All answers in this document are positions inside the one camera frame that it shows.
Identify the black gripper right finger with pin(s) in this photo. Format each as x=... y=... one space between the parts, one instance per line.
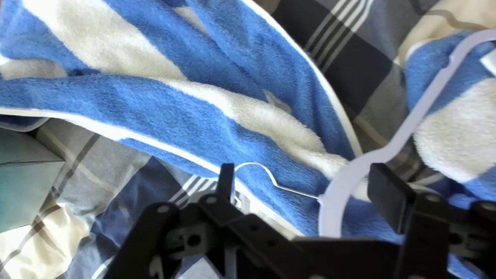
x=444 y=248

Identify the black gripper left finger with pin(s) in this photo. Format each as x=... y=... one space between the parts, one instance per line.
x=207 y=248

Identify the blue white striped towel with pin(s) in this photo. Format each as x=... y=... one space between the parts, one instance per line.
x=156 y=102

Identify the white plastic clothes hanger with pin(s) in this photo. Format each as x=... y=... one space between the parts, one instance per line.
x=342 y=178

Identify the green cardboard box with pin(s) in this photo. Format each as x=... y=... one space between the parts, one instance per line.
x=26 y=179

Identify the blue plaid bed comforter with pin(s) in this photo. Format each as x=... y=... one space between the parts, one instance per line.
x=357 y=55

